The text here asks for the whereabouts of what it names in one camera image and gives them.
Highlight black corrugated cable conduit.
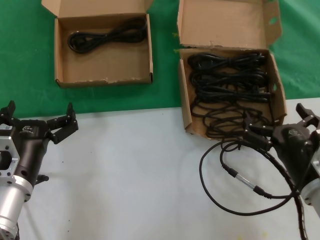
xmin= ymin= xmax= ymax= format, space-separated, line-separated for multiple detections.
xmin=257 ymin=147 xmax=310 ymax=240

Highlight loose tangled black cable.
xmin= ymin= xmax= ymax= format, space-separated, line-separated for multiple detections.
xmin=191 ymin=98 xmax=272 ymax=140

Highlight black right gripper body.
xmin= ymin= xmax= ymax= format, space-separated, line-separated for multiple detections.
xmin=271 ymin=123 xmax=316 ymax=187

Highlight large cardboard box with lid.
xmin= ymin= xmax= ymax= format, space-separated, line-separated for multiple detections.
xmin=176 ymin=0 xmax=288 ymax=140

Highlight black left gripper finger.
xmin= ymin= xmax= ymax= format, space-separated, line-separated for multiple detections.
xmin=46 ymin=101 xmax=80 ymax=145
xmin=0 ymin=100 xmax=20 ymax=128

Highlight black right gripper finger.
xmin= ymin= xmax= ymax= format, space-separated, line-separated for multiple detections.
xmin=242 ymin=111 xmax=277 ymax=152
xmin=295 ymin=102 xmax=320 ymax=131

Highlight thin cable with silver connector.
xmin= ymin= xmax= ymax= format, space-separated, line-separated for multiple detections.
xmin=199 ymin=141 xmax=301 ymax=222

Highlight black power cable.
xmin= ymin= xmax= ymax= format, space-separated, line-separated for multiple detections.
xmin=187 ymin=53 xmax=266 ymax=70
xmin=67 ymin=16 xmax=147 ymax=54
xmin=189 ymin=69 xmax=267 ymax=87
xmin=196 ymin=83 xmax=273 ymax=102

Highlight green tablecloth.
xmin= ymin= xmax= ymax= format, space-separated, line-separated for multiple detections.
xmin=0 ymin=0 xmax=320 ymax=118

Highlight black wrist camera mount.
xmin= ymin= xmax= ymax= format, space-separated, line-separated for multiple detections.
xmin=34 ymin=174 xmax=50 ymax=186

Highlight bundled black power cable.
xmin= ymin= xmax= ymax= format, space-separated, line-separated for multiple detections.
xmin=189 ymin=69 xmax=267 ymax=87
xmin=196 ymin=83 xmax=273 ymax=102
xmin=187 ymin=53 xmax=266 ymax=70

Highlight small cardboard box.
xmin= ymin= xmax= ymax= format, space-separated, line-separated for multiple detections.
xmin=41 ymin=0 xmax=154 ymax=88

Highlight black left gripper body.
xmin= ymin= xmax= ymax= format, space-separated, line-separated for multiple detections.
xmin=11 ymin=119 xmax=55 ymax=187

